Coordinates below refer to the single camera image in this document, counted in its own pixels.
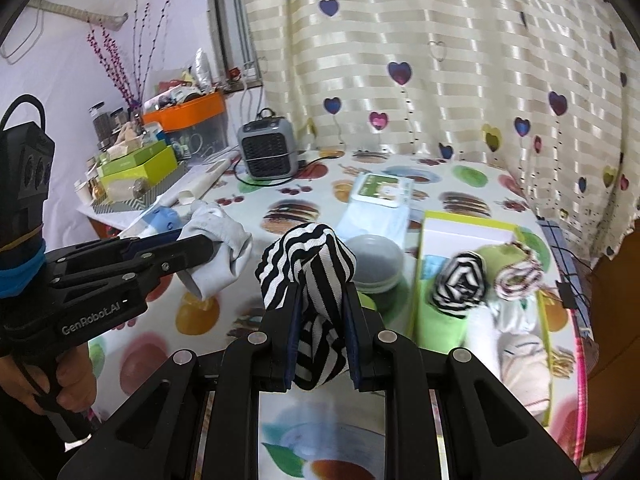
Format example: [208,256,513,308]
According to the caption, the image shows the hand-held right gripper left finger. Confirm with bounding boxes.
[59,285,301,480]

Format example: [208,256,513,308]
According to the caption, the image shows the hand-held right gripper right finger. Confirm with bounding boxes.
[342,282,583,480]

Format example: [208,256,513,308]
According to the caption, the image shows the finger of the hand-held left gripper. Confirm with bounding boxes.
[45,229,188,276]
[47,234,217,306]

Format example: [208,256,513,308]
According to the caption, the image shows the black white striped sock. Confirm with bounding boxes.
[255,222,358,391]
[429,252,488,319]

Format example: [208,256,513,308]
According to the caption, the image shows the plain green cloth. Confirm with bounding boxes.
[414,277,476,356]

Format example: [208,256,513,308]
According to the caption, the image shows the white cloth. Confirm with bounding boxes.
[467,295,541,378]

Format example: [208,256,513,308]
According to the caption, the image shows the green cloth with patterned trim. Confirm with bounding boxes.
[474,241,545,302]

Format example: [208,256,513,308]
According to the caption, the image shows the yellow-green cardboard box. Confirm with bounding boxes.
[410,210,556,429]

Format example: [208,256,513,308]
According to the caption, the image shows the beige towel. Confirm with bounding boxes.
[499,334,551,406]

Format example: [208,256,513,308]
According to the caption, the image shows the light blue soft pack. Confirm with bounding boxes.
[336,204,412,242]

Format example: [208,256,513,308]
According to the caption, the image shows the person's left hand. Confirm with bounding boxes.
[0,354,99,415]

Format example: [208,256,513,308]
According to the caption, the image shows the grey chevron pattern tray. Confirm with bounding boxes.
[91,162,190,214]

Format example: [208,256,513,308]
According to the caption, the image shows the rolled white paper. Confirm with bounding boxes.
[177,157,235,207]

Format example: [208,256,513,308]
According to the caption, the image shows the green cardboard box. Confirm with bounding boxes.
[97,140,179,186]

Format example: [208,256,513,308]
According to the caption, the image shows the clear round plastic container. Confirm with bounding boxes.
[346,234,404,295]

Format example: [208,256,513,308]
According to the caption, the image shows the food print tablecloth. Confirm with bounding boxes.
[90,147,601,480]

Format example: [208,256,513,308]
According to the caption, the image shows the glass jar dark contents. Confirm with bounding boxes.
[90,104,115,151]

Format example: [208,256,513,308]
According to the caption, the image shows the grey portable heater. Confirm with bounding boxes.
[236,108,301,180]

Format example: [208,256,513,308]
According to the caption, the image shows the clear bin with orange lid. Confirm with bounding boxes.
[142,91,232,161]

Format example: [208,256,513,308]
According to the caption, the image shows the pile of assorted packets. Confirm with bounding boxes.
[145,49,221,111]

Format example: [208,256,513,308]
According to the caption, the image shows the wet wipes pack green label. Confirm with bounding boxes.
[350,173,414,209]

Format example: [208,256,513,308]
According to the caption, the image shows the pink flower branches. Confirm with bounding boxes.
[87,0,173,107]

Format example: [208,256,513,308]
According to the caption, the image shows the pink table edge trim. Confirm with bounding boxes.
[566,305,601,480]

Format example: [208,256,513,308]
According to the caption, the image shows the blue checked cloth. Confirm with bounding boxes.
[537,219,576,263]

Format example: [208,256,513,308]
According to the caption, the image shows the wooden wardrobe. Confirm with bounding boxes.
[585,230,640,461]

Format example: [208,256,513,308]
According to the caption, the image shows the striped curtain with hearts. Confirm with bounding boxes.
[235,0,640,261]

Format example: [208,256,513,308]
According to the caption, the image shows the black power cable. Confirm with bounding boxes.
[235,151,347,189]

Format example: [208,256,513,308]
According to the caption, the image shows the window frame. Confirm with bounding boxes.
[206,0,264,92]

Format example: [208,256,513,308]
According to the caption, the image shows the white braided rope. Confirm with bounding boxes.
[27,0,125,30]

